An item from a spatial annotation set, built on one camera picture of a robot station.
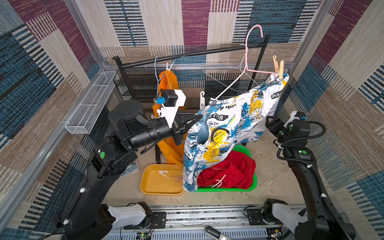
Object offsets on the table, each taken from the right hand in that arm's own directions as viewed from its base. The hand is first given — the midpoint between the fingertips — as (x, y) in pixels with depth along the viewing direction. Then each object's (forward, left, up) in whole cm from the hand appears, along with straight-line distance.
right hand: (271, 122), depth 76 cm
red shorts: (-20, +19, -13) cm, 30 cm away
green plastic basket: (-3, +12, -20) cm, 24 cm away
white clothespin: (-15, +57, -25) cm, 65 cm away
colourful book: (-13, +75, -24) cm, 80 cm away
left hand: (-19, +37, +27) cm, 49 cm away
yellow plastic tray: (-18, +57, -26) cm, 66 cm away
